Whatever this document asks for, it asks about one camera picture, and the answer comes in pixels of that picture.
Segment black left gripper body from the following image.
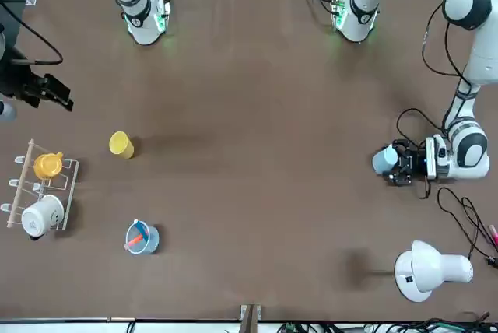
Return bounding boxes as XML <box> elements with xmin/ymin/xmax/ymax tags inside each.
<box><xmin>400</xmin><ymin>142</ymin><xmax>428</xmax><ymax>186</ymax></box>

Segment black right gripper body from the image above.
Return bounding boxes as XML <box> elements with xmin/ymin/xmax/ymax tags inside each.
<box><xmin>0</xmin><ymin>48</ymin><xmax>44</xmax><ymax>104</ymax></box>

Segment blue plastic cup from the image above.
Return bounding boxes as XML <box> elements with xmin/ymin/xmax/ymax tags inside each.
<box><xmin>372</xmin><ymin>144</ymin><xmax>400</xmax><ymax>174</ymax></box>

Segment yellow plastic cup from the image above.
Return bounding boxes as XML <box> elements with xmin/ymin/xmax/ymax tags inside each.
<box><xmin>108</xmin><ymin>131</ymin><xmax>135</xmax><ymax>160</ymax></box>

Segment yellow mug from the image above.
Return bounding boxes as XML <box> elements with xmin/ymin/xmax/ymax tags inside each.
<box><xmin>33</xmin><ymin>152</ymin><xmax>65</xmax><ymax>181</ymax></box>

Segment white desk lamp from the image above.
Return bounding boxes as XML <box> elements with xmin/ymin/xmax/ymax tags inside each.
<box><xmin>394</xmin><ymin>239</ymin><xmax>475</xmax><ymax>303</ymax></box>

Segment white mug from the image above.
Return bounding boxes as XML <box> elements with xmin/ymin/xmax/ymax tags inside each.
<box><xmin>21</xmin><ymin>194</ymin><xmax>65</xmax><ymax>241</ymax></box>

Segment blue marker pen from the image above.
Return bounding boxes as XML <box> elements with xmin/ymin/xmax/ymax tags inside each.
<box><xmin>134</xmin><ymin>219</ymin><xmax>152</xmax><ymax>241</ymax></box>

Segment orange marker pen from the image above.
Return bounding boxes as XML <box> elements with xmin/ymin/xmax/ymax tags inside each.
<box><xmin>123</xmin><ymin>233</ymin><xmax>146</xmax><ymax>251</ymax></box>

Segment clear blue pen holder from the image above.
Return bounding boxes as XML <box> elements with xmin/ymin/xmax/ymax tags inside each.
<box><xmin>124</xmin><ymin>220</ymin><xmax>160</xmax><ymax>256</ymax></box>

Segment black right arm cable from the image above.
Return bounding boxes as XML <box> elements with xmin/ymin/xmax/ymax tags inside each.
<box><xmin>0</xmin><ymin>1</ymin><xmax>65</xmax><ymax>66</ymax></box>

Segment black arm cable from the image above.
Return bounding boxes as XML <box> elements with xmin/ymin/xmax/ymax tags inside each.
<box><xmin>0</xmin><ymin>1</ymin><xmax>65</xmax><ymax>66</ymax></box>
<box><xmin>396</xmin><ymin>0</ymin><xmax>474</xmax><ymax>200</ymax></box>

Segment black lamp cable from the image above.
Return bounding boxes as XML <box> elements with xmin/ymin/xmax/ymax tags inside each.
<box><xmin>437</xmin><ymin>187</ymin><xmax>498</xmax><ymax>264</ymax></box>

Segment white wire mug rack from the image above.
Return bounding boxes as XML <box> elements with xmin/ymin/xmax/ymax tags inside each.
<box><xmin>0</xmin><ymin>138</ymin><xmax>81</xmax><ymax>233</ymax></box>

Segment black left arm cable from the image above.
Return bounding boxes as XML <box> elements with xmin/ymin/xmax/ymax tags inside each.
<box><xmin>396</xmin><ymin>0</ymin><xmax>474</xmax><ymax>200</ymax></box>

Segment aluminium post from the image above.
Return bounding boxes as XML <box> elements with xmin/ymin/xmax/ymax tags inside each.
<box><xmin>240</xmin><ymin>303</ymin><xmax>262</xmax><ymax>333</ymax></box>

